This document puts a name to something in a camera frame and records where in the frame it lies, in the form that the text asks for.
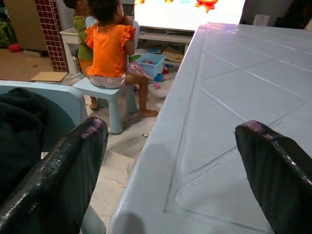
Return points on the light blue folding table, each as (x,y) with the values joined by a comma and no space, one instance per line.
(231,85)

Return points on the child in orange shirt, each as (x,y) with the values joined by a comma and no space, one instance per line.
(107,48)

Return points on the white television stand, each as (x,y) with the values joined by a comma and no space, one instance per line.
(165,37)

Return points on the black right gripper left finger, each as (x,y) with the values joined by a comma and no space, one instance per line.
(56,180)

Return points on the white cabinet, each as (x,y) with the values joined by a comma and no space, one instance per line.
(69,41)

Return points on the dark navy garment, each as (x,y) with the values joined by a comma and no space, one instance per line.
(19,126)

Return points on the brown cardboard box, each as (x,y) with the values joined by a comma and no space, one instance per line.
(173,54)

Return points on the bright television screen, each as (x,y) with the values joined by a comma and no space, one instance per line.
(187,14)

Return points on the red tiled pillar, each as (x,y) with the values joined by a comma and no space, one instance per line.
(52,36)

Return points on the light blue plastic stool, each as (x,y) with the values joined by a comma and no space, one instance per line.
(117,97)

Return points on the light blue plastic chair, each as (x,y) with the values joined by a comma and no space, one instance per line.
(70,102)

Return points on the pink cloth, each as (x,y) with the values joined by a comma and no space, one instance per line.
(136,69)

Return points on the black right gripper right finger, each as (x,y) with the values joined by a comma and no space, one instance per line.
(280,180)

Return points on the child in green shirt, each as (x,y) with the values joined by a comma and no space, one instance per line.
(81,36)

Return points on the flat cardboard sheet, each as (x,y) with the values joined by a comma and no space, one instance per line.
(48,76)

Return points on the light blue storage bin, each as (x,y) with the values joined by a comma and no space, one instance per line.
(153,63)

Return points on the red ball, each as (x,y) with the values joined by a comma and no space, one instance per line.
(15,47)

